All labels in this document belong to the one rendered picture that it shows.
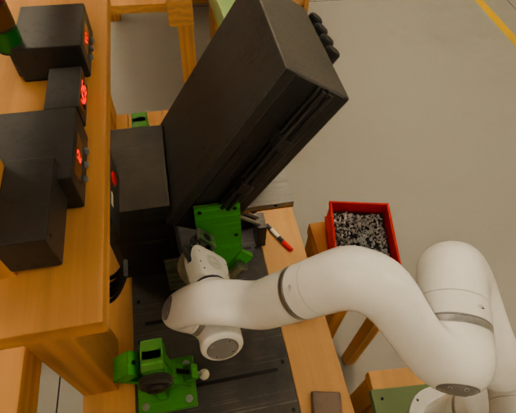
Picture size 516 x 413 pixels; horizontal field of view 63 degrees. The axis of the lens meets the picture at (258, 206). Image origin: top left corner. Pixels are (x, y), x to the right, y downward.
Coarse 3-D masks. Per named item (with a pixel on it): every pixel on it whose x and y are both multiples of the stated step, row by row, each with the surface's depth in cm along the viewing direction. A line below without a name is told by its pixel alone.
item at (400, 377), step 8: (400, 368) 124; (408, 368) 124; (368, 376) 123; (376, 376) 122; (384, 376) 122; (392, 376) 122; (400, 376) 122; (408, 376) 122; (416, 376) 122; (368, 384) 123; (376, 384) 120; (384, 384) 120; (392, 384) 121; (400, 384) 121; (408, 384) 121; (416, 384) 121
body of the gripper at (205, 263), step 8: (192, 248) 98; (200, 248) 98; (184, 256) 99; (192, 256) 96; (200, 256) 95; (208, 256) 98; (216, 256) 101; (184, 264) 97; (192, 264) 94; (200, 264) 93; (208, 264) 95; (216, 264) 98; (224, 264) 101; (192, 272) 93; (200, 272) 92; (208, 272) 93; (216, 272) 95; (224, 272) 98; (192, 280) 92
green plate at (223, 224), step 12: (204, 204) 103; (216, 204) 103; (204, 216) 104; (216, 216) 105; (228, 216) 106; (240, 216) 107; (204, 228) 107; (216, 228) 107; (228, 228) 108; (240, 228) 109; (216, 240) 110; (228, 240) 111; (240, 240) 112; (216, 252) 113; (228, 252) 114
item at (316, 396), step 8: (312, 392) 112; (320, 392) 111; (328, 392) 112; (336, 392) 112; (312, 400) 110; (320, 400) 110; (328, 400) 110; (336, 400) 110; (312, 408) 110; (320, 408) 109; (328, 408) 109; (336, 408) 109
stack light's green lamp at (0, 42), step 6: (12, 30) 79; (18, 30) 81; (0, 36) 78; (6, 36) 79; (12, 36) 79; (18, 36) 81; (0, 42) 79; (6, 42) 79; (12, 42) 80; (18, 42) 81; (0, 48) 80; (6, 48) 80; (6, 54) 81
